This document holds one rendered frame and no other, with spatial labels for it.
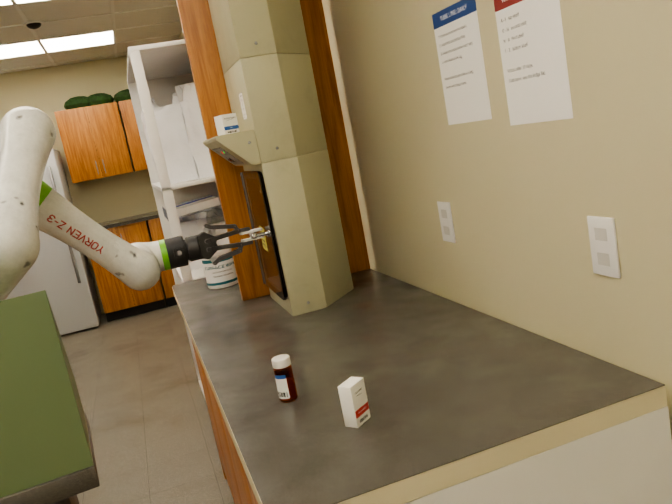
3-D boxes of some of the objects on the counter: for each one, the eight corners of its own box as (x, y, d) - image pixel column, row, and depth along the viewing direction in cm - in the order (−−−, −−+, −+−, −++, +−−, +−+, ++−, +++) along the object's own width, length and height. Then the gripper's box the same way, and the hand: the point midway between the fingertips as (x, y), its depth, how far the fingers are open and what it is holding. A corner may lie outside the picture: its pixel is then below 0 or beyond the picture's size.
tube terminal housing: (337, 280, 236) (295, 63, 222) (368, 296, 205) (322, 45, 191) (270, 297, 229) (223, 74, 215) (293, 316, 198) (239, 58, 184)
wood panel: (367, 267, 247) (295, -129, 222) (370, 268, 244) (297, -133, 219) (241, 299, 234) (149, -118, 209) (243, 301, 231) (150, -122, 206)
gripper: (193, 274, 194) (269, 256, 201) (181, 226, 192) (259, 209, 199) (190, 271, 202) (265, 254, 208) (179, 225, 199) (255, 209, 206)
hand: (251, 234), depth 203 cm, fingers closed, pressing on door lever
